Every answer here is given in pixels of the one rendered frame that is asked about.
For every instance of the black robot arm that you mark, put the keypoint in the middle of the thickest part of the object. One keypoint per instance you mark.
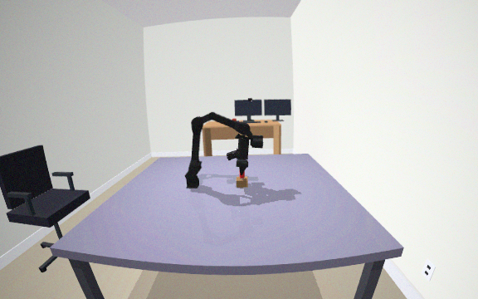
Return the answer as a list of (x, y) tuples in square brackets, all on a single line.
[(243, 142)]

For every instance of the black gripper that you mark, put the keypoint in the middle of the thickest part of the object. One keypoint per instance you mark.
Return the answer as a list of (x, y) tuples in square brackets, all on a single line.
[(242, 162)]

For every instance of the tan wooden block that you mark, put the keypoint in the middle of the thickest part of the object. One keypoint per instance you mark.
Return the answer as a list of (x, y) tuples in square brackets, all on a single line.
[(242, 182)]

